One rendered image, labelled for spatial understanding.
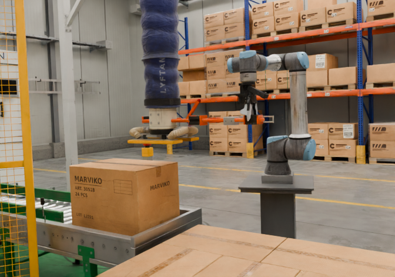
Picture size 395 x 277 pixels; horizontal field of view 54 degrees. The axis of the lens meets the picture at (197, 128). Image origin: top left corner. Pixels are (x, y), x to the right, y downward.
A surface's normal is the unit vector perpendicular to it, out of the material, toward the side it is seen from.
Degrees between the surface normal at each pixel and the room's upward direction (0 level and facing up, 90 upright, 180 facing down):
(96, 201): 90
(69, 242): 90
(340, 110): 90
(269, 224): 90
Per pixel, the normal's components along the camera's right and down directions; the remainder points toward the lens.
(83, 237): -0.53, 0.06
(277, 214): -0.28, 0.06
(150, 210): 0.83, 0.00
